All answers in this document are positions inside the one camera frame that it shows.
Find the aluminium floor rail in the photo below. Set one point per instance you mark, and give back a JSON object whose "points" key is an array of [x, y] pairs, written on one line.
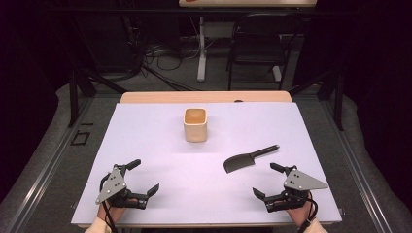
{"points": [[359, 174], [48, 168]]}

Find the cream square ceramic cup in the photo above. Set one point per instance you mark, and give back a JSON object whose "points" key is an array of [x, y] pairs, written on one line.
{"points": [[195, 127]]}

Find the white table sheet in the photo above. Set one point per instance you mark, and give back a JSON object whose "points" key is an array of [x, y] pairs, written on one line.
{"points": [[194, 184]]}

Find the black chair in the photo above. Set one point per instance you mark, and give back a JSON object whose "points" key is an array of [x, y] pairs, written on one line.
{"points": [[259, 48]]}

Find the person's left hand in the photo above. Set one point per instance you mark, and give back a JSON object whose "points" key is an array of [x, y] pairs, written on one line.
{"points": [[117, 213]]}

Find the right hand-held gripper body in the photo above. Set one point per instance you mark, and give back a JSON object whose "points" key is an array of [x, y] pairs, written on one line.
{"points": [[299, 186]]}

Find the wooden desk with white legs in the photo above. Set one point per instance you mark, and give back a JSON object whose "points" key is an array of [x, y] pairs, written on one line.
{"points": [[202, 58]]}

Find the person's right hand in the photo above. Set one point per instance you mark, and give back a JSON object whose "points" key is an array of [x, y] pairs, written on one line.
{"points": [[298, 215]]}

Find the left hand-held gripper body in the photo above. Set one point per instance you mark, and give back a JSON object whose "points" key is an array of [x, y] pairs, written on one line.
{"points": [[111, 187]]}

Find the black metal stand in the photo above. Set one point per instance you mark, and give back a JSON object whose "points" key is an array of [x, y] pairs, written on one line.
{"points": [[338, 100], [74, 97]]}

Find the black spatula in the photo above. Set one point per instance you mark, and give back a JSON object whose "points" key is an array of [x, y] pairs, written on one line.
{"points": [[239, 161]]}

